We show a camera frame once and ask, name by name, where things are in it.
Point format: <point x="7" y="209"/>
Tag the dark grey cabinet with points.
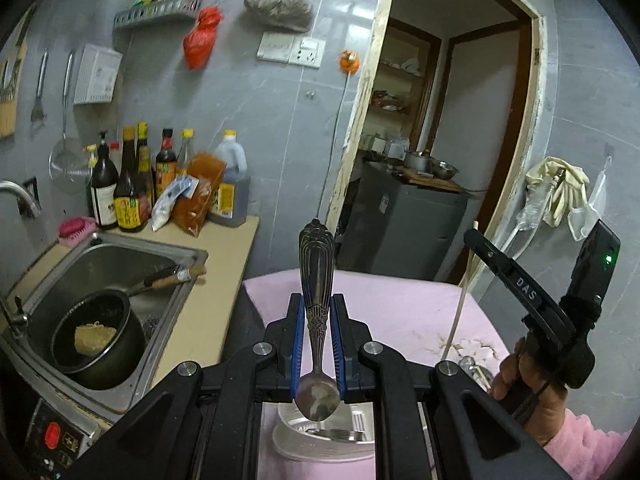
<point x="399" y="229"/>

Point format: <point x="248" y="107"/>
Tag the large dark oil jug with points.
<point x="230" y="204"/>

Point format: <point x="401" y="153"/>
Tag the yellow cap clear bottle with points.
<point x="186" y="152"/>

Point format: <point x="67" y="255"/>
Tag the red cap sauce bottle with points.
<point x="165" y="163"/>

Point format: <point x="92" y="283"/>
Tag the person's right hand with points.
<point x="546" y="400"/>

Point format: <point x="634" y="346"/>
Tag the person's pink sleeve forearm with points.
<point x="583" y="451"/>

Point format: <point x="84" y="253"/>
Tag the white salt packet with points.
<point x="182" y="186"/>

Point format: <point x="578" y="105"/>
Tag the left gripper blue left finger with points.
<point x="297" y="352"/>

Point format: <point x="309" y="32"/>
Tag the large steel spoon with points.
<point x="480" y="374"/>

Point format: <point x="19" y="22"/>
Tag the white mesh bag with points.
<point x="582" y="220"/>

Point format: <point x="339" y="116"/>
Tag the hanging steel peeler tool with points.
<point x="37" y="114"/>

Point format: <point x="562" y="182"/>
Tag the hanging mesh strainer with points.
<point x="67" y="164"/>

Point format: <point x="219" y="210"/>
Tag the wooden cutting board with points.
<point x="11" y="75"/>

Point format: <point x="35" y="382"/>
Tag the chrome faucet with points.
<point x="27" y="205"/>

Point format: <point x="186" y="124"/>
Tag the white wall box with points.
<point x="97" y="74"/>

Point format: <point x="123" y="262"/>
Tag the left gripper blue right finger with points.
<point x="336" y="302"/>

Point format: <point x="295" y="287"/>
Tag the steel bowl on cabinet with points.
<point x="442" y="170"/>

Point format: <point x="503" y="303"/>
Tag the pink floral tablecloth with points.
<point x="410" y="316"/>

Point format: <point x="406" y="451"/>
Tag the black saucepan wooden handle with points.
<point x="99" y="342"/>

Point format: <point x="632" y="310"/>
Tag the red plastic bag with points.
<point x="198" y="44"/>

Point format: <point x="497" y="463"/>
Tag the orange spice bag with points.
<point x="189" y="213"/>

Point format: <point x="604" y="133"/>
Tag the orange wall hook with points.
<point x="349" y="62"/>

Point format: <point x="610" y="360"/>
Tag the grey wall shelf rack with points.
<point x="157" y="12"/>

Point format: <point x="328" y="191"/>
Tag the induction cooktop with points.
<point x="54" y="436"/>

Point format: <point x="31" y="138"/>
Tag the dark soy sauce bottle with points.
<point x="129" y="199"/>

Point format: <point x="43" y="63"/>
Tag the wooden chopstick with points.
<point x="464" y="287"/>

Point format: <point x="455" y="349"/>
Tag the stainless steel sink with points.
<point x="103" y="263"/>

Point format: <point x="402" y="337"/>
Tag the wooden door frame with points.
<point x="533" y="136"/>

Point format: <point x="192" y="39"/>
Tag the white plastic utensil caddy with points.
<point x="346" y="436"/>

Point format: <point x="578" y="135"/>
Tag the pump top sauce bottle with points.
<point x="104" y="179"/>

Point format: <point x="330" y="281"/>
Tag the white wall socket panel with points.
<point x="291" y="49"/>

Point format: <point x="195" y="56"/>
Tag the ornate handle steel spoon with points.
<point x="317" y="396"/>

